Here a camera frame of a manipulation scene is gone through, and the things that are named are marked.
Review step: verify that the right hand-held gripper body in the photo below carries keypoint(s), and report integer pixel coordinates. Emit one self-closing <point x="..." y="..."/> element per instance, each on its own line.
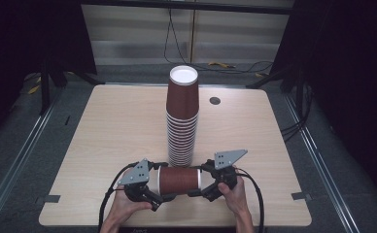
<point x="223" y="168"/>

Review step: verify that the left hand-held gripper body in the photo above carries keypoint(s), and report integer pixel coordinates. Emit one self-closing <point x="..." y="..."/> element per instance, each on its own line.
<point x="134" y="176"/>

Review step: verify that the single brown paper cup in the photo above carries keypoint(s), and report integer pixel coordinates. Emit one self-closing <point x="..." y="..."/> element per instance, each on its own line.
<point x="180" y="180"/>

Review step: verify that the stack of brown paper cups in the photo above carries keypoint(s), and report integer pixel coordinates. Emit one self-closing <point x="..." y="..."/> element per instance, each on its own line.
<point x="182" y="113"/>

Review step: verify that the person's left hand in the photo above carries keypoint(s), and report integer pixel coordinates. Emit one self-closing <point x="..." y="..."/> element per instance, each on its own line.
<point x="125" y="207"/>

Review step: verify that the person's right hand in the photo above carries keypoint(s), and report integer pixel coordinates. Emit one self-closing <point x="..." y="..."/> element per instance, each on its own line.
<point x="236" y="199"/>

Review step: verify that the dark round table grommet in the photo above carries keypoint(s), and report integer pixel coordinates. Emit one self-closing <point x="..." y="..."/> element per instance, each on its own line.
<point x="215" y="100"/>

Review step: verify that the grey tape piece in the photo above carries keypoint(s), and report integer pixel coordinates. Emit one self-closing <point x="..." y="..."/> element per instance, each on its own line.
<point x="50" y="198"/>
<point x="301" y="195"/>

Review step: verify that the yellow floor tape strip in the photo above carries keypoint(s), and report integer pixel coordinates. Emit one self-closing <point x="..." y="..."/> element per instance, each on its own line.
<point x="33" y="89"/>
<point x="222" y="64"/>
<point x="260" y="75"/>

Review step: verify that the black metal stand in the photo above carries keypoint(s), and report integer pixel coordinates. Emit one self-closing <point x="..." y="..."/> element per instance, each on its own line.
<point x="44" y="87"/>

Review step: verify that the dark curtain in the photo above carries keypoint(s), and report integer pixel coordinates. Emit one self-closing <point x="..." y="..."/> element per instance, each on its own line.
<point x="348" y="81"/>
<point x="31" y="35"/>

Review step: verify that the black overhead bar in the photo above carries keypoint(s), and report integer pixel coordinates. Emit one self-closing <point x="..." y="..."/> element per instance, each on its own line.
<point x="189" y="6"/>

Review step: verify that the metal floor rail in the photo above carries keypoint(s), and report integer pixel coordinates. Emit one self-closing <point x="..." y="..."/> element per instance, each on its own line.
<point x="18" y="155"/>
<point x="319" y="161"/>

